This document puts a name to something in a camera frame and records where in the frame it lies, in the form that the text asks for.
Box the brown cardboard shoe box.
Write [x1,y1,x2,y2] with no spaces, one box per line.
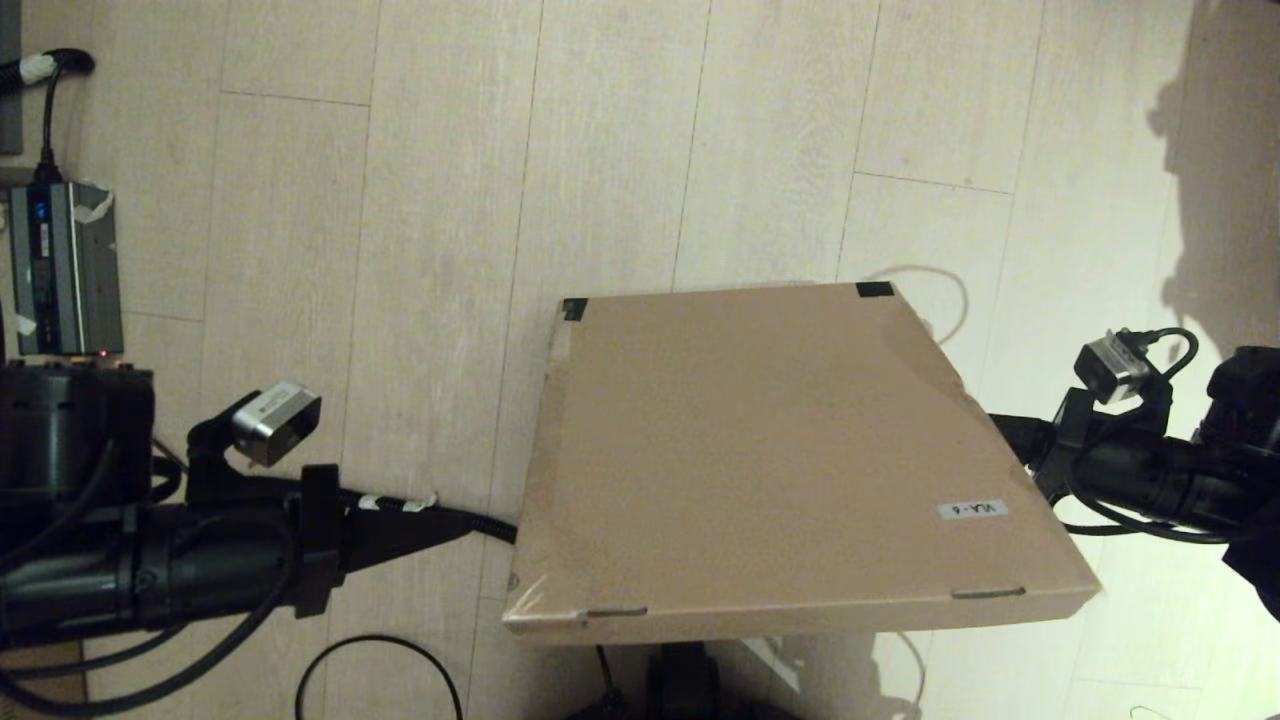
[500,282,1103,646]

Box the black power cord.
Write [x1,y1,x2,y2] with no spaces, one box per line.
[36,66,65,187]

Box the grey power supply unit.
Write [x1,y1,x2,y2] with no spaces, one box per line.
[8,180,126,358]

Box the dark grey furniture edge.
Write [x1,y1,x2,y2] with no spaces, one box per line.
[0,0,23,156]

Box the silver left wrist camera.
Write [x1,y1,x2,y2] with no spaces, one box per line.
[232,380,323,468]

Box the thin black cable loop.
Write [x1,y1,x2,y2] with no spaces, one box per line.
[295,634,467,720]

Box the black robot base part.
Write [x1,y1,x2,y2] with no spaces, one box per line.
[645,642,723,720]

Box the black hose with white tape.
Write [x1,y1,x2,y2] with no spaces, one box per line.
[0,48,98,93]

